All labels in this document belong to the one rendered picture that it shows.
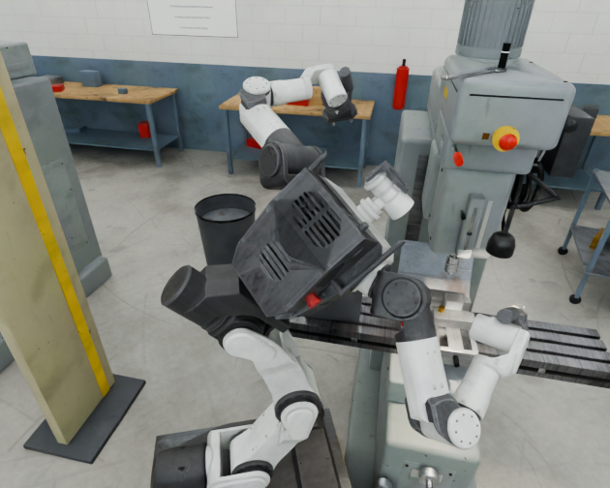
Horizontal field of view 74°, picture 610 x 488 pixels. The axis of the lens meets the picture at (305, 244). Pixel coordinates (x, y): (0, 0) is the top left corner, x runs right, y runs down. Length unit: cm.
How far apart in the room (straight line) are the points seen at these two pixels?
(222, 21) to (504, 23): 477
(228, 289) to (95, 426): 181
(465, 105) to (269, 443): 115
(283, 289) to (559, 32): 519
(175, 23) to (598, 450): 597
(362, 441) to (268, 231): 153
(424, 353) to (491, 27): 99
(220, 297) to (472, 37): 109
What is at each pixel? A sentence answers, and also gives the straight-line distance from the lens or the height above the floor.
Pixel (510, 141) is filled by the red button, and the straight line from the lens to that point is 111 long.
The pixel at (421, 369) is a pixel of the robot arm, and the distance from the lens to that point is 92.
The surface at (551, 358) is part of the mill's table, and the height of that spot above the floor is 93.
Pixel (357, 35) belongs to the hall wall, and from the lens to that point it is 554.
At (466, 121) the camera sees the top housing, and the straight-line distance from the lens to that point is 113.
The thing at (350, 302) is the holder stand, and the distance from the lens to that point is 161.
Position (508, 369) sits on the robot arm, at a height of 135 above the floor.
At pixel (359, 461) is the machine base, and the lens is 217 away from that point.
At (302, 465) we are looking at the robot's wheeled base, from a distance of 169.
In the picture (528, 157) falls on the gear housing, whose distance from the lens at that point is 129.
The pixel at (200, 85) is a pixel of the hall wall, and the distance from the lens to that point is 618.
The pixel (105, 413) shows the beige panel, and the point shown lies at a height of 3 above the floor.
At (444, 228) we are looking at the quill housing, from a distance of 139.
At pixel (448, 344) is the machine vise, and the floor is 100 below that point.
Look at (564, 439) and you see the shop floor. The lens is 285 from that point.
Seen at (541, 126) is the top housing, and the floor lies 179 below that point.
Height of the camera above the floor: 206
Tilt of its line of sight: 32 degrees down
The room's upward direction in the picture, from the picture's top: 1 degrees clockwise
